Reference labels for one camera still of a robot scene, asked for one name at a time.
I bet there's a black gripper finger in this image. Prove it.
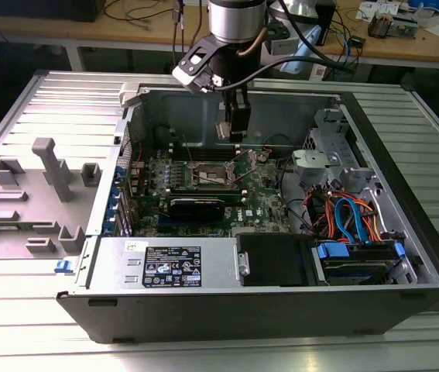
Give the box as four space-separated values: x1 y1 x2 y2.
229 102 252 143

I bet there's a black RAM slot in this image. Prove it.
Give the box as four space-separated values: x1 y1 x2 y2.
169 143 242 160

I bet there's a CPU socket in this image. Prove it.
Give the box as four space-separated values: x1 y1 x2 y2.
190 160 240 191

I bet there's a green motherboard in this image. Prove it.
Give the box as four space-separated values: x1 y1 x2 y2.
129 149 293 238

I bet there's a silver metal drive cage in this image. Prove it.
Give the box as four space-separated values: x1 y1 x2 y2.
302 108 363 171

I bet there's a black graphics card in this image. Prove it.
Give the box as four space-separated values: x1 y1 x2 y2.
166 195 228 224

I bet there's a tall black box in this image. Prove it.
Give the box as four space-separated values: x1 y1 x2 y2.
314 0 338 47

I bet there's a copper coil transformer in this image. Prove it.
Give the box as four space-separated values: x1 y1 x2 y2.
369 10 395 39

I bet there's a wooden desk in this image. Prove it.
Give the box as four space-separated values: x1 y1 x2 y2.
0 0 439 73

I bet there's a grey electronic device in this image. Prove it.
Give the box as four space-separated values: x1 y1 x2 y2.
391 13 421 38

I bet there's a hard disk in blue carrier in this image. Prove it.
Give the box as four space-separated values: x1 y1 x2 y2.
311 239 406 287

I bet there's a silver power supply with label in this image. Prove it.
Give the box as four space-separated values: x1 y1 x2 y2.
85 236 240 291

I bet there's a black PC case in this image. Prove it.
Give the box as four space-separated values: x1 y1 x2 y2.
55 79 439 346

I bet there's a large black box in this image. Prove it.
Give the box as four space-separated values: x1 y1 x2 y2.
0 0 106 23

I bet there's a grey plastic parts rack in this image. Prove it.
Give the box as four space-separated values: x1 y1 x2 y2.
0 137 102 261

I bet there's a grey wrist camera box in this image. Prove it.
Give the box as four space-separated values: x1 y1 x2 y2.
265 22 294 56

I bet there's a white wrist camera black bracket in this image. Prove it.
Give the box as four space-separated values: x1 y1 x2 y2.
171 35 221 93

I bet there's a thin black wire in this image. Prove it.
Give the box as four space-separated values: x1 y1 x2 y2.
276 154 313 236

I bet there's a thick black camera cable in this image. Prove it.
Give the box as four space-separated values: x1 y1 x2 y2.
218 0 359 92

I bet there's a silver metal bracket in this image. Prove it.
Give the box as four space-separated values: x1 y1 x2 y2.
291 149 329 181

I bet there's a silver latch handle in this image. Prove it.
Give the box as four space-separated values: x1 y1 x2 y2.
235 250 251 277

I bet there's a blue flat wire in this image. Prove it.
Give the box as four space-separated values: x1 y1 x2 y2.
334 197 371 246

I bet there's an orange red wire bundle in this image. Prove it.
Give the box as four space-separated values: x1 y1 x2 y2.
310 188 389 243

